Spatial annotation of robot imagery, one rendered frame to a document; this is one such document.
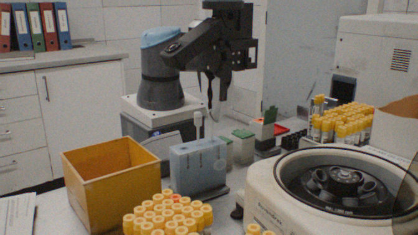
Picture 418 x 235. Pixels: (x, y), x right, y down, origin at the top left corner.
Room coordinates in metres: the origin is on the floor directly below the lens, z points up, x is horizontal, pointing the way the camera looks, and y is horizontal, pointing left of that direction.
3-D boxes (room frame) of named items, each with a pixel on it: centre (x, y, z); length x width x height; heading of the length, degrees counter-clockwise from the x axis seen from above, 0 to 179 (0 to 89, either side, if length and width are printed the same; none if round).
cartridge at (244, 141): (0.73, -0.08, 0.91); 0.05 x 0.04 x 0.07; 37
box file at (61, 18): (2.47, 1.04, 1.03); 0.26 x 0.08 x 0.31; 36
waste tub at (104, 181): (0.54, 0.17, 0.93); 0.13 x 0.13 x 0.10; 36
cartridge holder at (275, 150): (0.78, -0.13, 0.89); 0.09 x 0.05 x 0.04; 35
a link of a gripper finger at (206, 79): (0.63, -0.02, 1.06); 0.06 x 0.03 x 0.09; 122
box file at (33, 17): (2.37, 1.17, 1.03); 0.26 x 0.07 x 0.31; 37
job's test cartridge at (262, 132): (0.78, -0.13, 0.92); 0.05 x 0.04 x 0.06; 35
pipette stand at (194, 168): (0.59, 0.02, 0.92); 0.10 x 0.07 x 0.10; 122
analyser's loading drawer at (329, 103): (0.99, -0.36, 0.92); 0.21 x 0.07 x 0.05; 127
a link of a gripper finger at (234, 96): (0.60, -0.04, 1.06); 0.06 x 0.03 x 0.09; 122
